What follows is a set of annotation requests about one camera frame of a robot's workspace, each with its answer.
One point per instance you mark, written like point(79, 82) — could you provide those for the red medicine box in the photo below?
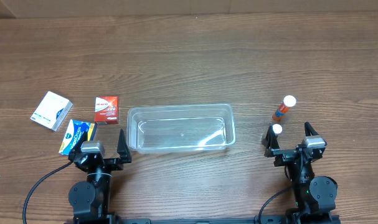
point(106, 110)

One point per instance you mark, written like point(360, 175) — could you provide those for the clear plastic container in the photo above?
point(180, 128)

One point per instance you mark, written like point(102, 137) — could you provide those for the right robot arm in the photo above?
point(314, 195)

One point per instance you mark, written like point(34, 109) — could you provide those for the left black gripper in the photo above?
point(123, 150)

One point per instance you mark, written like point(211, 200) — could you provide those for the blue Vicks VapoDrops box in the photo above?
point(74, 132)

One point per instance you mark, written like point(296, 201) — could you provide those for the white medicine box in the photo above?
point(51, 111)

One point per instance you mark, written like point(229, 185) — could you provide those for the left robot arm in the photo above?
point(90, 199)

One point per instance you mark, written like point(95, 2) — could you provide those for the dark bottle white cap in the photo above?
point(269, 138)

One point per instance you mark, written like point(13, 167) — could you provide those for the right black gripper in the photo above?
point(283, 155)

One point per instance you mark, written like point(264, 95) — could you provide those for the orange bottle white cap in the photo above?
point(288, 102)

